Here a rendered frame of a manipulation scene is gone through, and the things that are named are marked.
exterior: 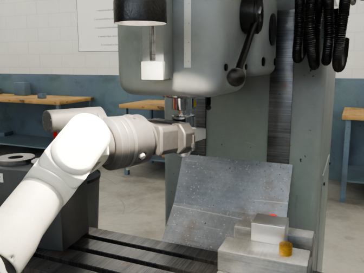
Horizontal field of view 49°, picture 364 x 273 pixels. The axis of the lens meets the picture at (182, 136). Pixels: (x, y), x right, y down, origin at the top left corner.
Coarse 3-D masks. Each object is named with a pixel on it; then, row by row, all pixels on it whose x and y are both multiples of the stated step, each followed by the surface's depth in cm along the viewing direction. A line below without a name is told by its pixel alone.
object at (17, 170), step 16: (0, 160) 94; (16, 160) 94; (32, 160) 94; (0, 176) 92; (16, 176) 91; (0, 192) 93; (80, 192) 97; (64, 208) 91; (80, 208) 98; (64, 224) 91; (80, 224) 98; (48, 240) 92; (64, 240) 92
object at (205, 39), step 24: (192, 0) 63; (216, 0) 62; (240, 0) 71; (192, 24) 64; (216, 24) 63; (120, 48) 70; (192, 48) 64; (216, 48) 64; (240, 48) 73; (120, 72) 71; (192, 72) 65; (216, 72) 64; (192, 96) 69
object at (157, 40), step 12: (168, 0) 63; (168, 12) 63; (168, 24) 63; (144, 36) 63; (156, 36) 62; (168, 36) 64; (144, 48) 64; (156, 48) 63; (168, 48) 64; (144, 60) 64; (156, 60) 63; (168, 60) 64; (144, 72) 64; (156, 72) 63; (168, 72) 64
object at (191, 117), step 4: (172, 116) 76; (176, 116) 75; (180, 116) 75; (184, 116) 74; (188, 116) 75; (192, 116) 75; (176, 120) 75; (180, 120) 75; (184, 120) 74; (188, 120) 75; (192, 120) 75
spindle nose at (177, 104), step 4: (172, 100) 75; (176, 100) 74; (180, 100) 74; (184, 100) 74; (188, 100) 74; (192, 100) 74; (196, 100) 76; (172, 104) 75; (176, 104) 74; (180, 104) 74; (184, 104) 74; (188, 104) 74; (192, 104) 75; (196, 104) 76; (172, 108) 76; (176, 108) 75; (180, 108) 74; (184, 108) 74; (188, 108) 74; (192, 108) 75; (196, 108) 76
